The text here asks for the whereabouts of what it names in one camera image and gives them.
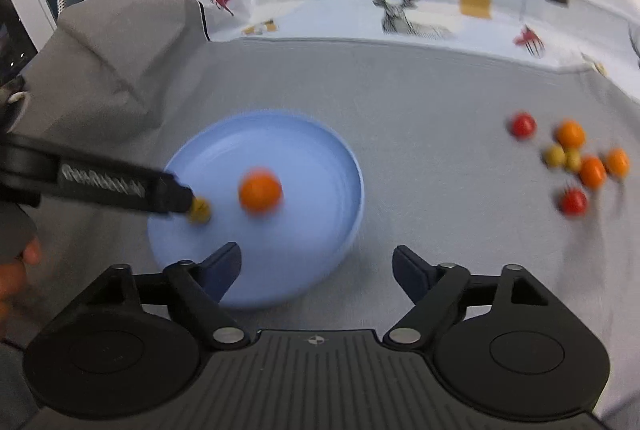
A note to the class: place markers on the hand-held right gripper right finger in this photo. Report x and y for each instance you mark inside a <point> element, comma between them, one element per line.
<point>407,269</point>

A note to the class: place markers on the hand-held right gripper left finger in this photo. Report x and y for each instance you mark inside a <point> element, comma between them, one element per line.
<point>227,264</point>

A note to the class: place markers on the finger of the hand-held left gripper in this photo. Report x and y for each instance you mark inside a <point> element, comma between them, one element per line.
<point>172,194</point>

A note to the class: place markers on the small yellow fruit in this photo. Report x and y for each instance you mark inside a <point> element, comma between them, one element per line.
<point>573,159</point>
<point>200,210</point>
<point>554,156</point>

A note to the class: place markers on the orange tangerine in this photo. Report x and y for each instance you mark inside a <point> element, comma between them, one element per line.
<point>592,172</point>
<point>618,161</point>
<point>571,135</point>
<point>260,191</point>

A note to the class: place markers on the light blue plate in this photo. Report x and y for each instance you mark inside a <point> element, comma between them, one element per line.
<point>310,150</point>

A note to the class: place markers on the red cherry tomato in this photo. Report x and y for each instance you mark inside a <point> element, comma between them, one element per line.
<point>573,201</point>
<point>522,125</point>

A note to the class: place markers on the person's left hand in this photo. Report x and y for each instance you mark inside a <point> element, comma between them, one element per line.
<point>17,275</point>

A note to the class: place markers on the grey bed sheet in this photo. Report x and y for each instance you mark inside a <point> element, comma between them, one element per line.
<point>425,110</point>

